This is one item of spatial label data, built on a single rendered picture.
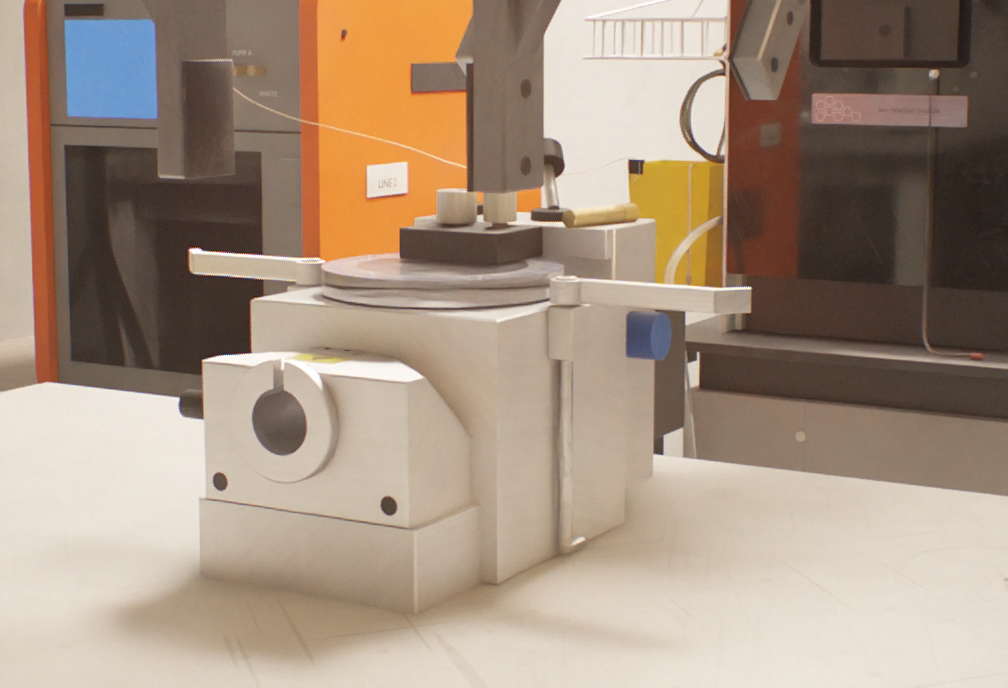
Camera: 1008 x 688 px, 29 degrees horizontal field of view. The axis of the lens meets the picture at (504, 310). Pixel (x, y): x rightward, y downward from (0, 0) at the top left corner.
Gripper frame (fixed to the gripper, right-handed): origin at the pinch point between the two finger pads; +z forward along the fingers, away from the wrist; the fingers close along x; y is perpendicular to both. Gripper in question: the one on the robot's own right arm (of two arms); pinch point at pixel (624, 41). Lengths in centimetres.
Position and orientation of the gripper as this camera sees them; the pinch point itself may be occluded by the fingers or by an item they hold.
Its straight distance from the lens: 81.4
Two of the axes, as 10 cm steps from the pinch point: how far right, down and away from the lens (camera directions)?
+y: -3.8, -5.4, -7.5
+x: 8.7, 0.7, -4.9
